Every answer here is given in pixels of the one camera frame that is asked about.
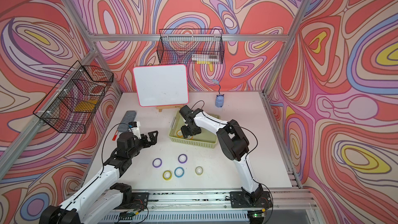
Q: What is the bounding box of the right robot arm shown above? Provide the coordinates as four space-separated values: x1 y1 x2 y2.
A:
179 105 263 206

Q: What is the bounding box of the red marker pen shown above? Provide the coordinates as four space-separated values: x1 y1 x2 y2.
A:
112 131 119 141

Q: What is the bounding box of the pink framed whiteboard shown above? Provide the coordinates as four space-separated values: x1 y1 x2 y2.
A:
133 64 189 107

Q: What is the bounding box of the blue mouse shaped lamp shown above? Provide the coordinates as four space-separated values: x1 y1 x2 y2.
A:
212 79 224 108

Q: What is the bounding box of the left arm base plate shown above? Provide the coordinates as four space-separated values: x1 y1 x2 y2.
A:
122 192 149 211

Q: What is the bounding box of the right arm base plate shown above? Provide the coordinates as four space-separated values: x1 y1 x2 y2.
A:
227 191 273 209

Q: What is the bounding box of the purple tape roll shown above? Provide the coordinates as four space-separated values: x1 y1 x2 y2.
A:
178 154 188 164
152 158 163 168

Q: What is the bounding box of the grey whiteboard eraser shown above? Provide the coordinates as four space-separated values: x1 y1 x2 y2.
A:
120 111 137 127

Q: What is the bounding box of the grey box in basket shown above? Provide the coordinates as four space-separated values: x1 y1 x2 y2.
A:
191 54 219 63

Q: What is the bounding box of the black wire basket left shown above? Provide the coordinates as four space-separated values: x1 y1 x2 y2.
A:
33 61 114 134

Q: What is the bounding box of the yellow sponge in basket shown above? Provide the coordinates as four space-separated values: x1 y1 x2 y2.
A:
74 100 97 113

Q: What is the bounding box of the black wire basket back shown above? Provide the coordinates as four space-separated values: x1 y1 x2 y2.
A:
157 28 225 65

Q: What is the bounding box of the wooden whiteboard stand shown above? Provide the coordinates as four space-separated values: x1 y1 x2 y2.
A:
155 104 184 113

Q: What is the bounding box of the blue tape roll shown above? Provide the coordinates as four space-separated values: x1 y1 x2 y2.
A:
174 167 184 178

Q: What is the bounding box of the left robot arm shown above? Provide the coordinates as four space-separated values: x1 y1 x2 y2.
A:
39 131 159 224

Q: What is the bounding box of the green plastic storage basket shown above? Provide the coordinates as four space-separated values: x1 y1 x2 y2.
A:
169 111 218 148

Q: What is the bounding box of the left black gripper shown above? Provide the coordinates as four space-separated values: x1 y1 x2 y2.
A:
126 130 157 160

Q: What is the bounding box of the orange tape roll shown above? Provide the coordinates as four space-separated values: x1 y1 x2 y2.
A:
176 130 183 138

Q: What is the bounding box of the yellow green tape roll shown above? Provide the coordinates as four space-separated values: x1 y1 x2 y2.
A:
162 170 173 181

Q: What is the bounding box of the green circuit board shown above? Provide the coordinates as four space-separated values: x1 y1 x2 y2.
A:
118 211 140 220

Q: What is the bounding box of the clear yellowish tape roll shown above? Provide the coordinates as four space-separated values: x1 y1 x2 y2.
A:
195 166 204 175

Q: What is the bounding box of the black wire basket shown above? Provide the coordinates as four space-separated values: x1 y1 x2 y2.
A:
157 28 225 65
33 61 114 134

